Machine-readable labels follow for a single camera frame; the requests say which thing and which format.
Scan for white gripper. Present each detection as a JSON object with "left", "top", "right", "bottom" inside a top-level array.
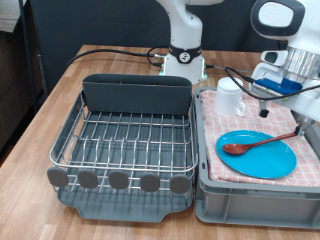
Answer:
[{"left": 251, "top": 63, "right": 320, "bottom": 138}]

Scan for blue plate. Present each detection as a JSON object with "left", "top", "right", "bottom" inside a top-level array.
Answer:
[{"left": 215, "top": 129, "right": 298, "bottom": 180}]

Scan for red-brown wooden spoon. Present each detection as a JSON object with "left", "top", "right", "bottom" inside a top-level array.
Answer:
[{"left": 221, "top": 131, "right": 299, "bottom": 156}]

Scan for white mug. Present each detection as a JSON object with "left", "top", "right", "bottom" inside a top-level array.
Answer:
[{"left": 214, "top": 77, "right": 248, "bottom": 118}]

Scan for pink checked cloth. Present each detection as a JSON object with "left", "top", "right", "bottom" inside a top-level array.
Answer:
[{"left": 199, "top": 89, "right": 320, "bottom": 188}]

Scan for grey plastic crate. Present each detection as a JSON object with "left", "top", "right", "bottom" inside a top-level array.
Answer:
[{"left": 193, "top": 87, "right": 320, "bottom": 230}]

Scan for dark grey cutlery holder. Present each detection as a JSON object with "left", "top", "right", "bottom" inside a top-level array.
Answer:
[{"left": 82, "top": 73, "right": 193, "bottom": 116}]

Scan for grey plastic drain tray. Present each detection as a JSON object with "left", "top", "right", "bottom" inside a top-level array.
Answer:
[{"left": 49, "top": 91, "right": 198, "bottom": 224}]

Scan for black metal pole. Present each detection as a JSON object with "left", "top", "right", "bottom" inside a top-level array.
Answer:
[{"left": 18, "top": 0, "right": 39, "bottom": 113}]

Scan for dark background furniture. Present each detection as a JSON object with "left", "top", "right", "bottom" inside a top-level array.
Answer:
[{"left": 0, "top": 29, "right": 44, "bottom": 161}]

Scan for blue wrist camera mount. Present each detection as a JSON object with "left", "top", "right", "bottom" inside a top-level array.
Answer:
[{"left": 254, "top": 77, "right": 303, "bottom": 95}]

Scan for black camera cable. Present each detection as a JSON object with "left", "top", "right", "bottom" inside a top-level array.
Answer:
[{"left": 224, "top": 66, "right": 320, "bottom": 101}]

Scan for thin grey cable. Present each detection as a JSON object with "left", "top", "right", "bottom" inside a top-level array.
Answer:
[{"left": 205, "top": 64, "right": 254, "bottom": 74}]

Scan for thick black cable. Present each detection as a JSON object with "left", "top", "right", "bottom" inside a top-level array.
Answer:
[{"left": 64, "top": 45, "right": 171, "bottom": 71}]

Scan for metal wire dish rack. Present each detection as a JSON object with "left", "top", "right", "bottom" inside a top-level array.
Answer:
[{"left": 46, "top": 89, "right": 200, "bottom": 198}]

